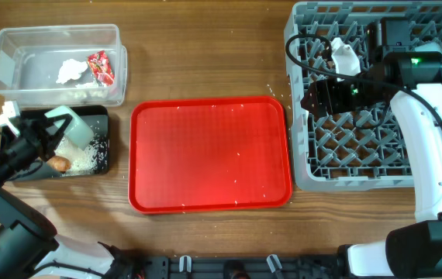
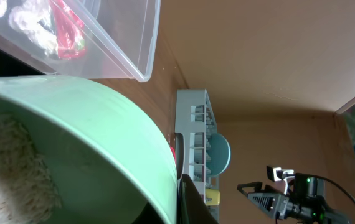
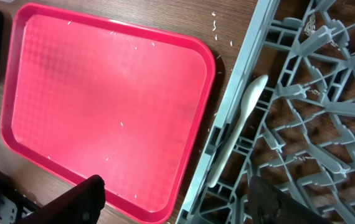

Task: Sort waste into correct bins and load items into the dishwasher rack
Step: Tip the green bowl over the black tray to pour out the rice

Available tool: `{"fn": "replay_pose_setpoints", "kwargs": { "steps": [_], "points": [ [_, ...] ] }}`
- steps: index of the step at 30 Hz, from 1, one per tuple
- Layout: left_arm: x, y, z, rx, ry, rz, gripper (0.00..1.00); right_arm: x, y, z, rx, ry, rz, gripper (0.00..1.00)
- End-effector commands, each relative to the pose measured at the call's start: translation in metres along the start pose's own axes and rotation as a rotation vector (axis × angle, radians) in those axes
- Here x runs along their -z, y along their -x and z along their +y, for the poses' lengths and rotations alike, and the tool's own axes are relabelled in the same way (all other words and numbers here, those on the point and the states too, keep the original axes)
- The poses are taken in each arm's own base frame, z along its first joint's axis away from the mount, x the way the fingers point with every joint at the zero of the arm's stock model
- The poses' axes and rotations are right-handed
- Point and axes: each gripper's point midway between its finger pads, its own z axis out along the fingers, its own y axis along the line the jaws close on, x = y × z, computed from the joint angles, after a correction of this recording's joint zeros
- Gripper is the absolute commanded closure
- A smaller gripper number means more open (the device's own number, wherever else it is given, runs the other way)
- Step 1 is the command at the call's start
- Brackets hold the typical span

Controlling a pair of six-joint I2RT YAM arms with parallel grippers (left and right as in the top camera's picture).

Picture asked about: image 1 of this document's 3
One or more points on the green bowl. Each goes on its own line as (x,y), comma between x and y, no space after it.
(78,132)

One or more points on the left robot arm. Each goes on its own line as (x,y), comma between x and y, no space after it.
(29,243)

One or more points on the orange carrot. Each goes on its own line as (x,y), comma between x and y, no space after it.
(60,164)

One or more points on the red snack wrapper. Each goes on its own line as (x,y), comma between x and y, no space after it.
(101,69)

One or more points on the white tissue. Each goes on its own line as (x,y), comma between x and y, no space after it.
(71,70)

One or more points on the grey dishwasher rack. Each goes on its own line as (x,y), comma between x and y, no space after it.
(349,152)

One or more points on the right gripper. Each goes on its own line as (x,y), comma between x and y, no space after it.
(323,91)

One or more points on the clear plastic bin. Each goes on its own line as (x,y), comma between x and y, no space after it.
(31,57)

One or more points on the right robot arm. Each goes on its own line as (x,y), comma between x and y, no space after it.
(408,79)

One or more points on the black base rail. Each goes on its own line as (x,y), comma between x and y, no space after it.
(269,267)

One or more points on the light blue bowl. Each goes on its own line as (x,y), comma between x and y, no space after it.
(429,58)

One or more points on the red serving tray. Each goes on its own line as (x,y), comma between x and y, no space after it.
(208,154)

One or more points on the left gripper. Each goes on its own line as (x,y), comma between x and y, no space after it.
(34,130)

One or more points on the white rice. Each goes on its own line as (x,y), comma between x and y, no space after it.
(93,159)

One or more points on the black plastic tray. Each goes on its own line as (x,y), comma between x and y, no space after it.
(97,118)

